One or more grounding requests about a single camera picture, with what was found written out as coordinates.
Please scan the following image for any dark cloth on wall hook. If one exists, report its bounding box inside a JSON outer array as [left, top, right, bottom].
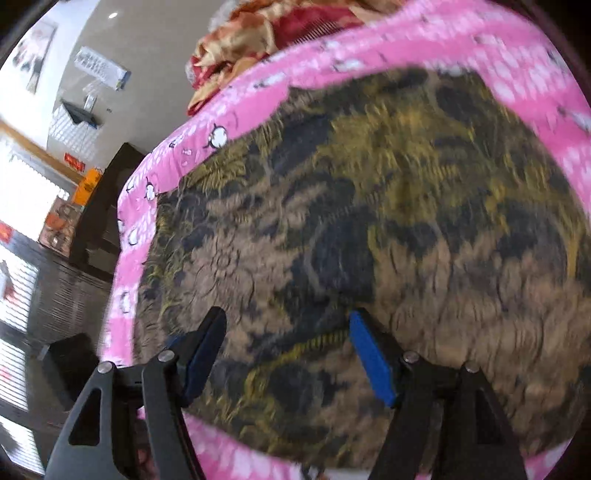
[[62, 100, 99, 128]]

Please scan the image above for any wall calendar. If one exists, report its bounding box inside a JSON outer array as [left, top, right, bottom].
[[74, 46, 132, 91]]

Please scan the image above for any pink penguin print bedsheet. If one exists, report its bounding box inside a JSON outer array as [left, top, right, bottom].
[[100, 0, 591, 480]]

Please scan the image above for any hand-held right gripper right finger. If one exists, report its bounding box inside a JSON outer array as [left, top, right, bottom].
[[349, 308, 528, 480]]

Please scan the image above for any black box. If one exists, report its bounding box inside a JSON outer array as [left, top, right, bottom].
[[38, 333, 100, 411]]

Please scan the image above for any red and cream floral blanket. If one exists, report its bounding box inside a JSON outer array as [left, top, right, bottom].
[[187, 0, 407, 117]]

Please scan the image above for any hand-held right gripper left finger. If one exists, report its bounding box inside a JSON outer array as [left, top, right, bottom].
[[42, 306, 228, 480]]

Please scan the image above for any dark wooden cabinet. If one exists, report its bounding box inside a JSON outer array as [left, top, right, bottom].
[[69, 142, 156, 281]]

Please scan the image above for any dark patterned yellow brown garment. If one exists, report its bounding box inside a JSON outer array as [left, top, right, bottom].
[[133, 67, 586, 468]]

